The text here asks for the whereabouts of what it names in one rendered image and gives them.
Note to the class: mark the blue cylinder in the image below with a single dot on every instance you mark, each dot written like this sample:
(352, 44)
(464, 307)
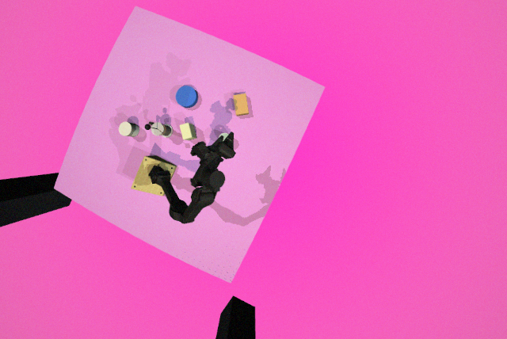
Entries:
(186, 96)

